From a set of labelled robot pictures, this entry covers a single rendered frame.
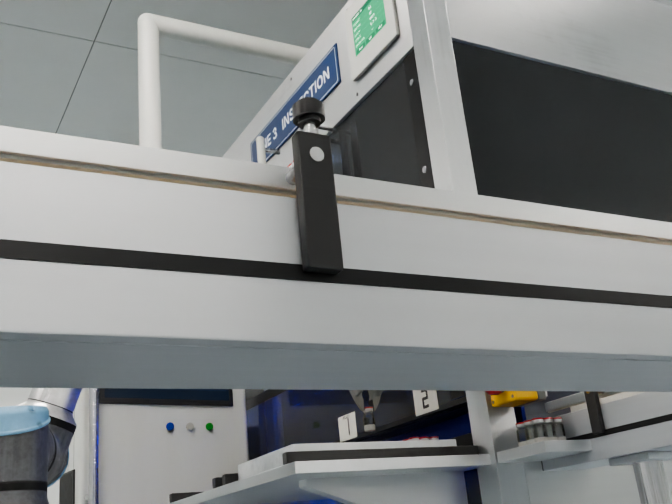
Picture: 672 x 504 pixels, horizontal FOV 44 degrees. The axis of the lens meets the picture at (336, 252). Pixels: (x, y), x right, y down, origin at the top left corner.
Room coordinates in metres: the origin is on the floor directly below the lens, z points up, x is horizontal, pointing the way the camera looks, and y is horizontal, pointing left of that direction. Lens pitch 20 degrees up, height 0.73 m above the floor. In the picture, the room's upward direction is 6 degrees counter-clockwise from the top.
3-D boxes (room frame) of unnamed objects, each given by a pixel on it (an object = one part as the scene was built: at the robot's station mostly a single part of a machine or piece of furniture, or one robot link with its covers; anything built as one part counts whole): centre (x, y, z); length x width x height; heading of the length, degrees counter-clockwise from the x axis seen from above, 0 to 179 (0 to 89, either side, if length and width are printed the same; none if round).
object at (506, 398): (1.54, -0.30, 1.00); 0.08 x 0.07 x 0.07; 120
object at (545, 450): (1.55, -0.35, 0.87); 0.14 x 0.13 x 0.02; 120
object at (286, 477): (1.81, 0.07, 0.87); 0.70 x 0.48 x 0.02; 30
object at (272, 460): (1.64, 0.02, 0.90); 0.34 x 0.26 x 0.04; 120
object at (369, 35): (1.75, -0.14, 1.96); 0.21 x 0.01 x 0.21; 30
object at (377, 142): (1.82, -0.12, 1.51); 0.43 x 0.01 x 0.59; 30
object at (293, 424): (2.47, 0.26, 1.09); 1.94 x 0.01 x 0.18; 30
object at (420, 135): (1.65, -0.21, 1.40); 0.05 x 0.01 x 0.80; 30
